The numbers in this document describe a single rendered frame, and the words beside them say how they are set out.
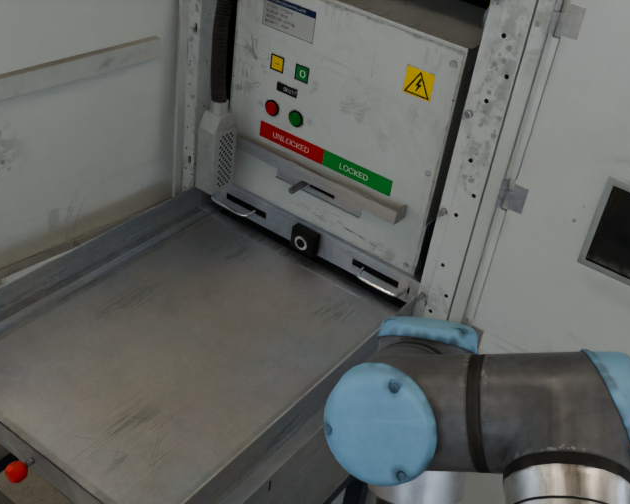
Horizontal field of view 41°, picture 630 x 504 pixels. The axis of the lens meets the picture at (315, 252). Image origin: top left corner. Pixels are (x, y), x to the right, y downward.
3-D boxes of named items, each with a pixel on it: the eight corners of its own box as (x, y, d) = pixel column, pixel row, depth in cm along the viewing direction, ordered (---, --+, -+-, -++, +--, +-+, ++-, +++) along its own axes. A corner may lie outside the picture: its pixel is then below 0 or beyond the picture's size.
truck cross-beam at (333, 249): (415, 307, 168) (421, 283, 164) (210, 198, 190) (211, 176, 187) (427, 296, 171) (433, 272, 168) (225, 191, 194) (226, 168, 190)
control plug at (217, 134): (211, 196, 175) (216, 120, 165) (193, 187, 177) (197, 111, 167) (235, 183, 180) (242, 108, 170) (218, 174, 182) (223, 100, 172)
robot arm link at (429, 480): (353, 436, 82) (435, 427, 86) (349, 485, 82) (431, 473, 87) (404, 470, 74) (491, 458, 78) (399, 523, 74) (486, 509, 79)
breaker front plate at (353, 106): (408, 283, 166) (463, 53, 139) (221, 186, 187) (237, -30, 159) (411, 280, 167) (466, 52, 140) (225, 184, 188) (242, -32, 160)
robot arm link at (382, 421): (458, 368, 60) (485, 336, 71) (306, 371, 64) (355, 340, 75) (469, 498, 60) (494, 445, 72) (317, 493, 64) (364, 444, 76)
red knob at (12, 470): (16, 489, 129) (15, 475, 127) (3, 478, 130) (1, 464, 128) (40, 472, 132) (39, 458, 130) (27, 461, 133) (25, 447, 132)
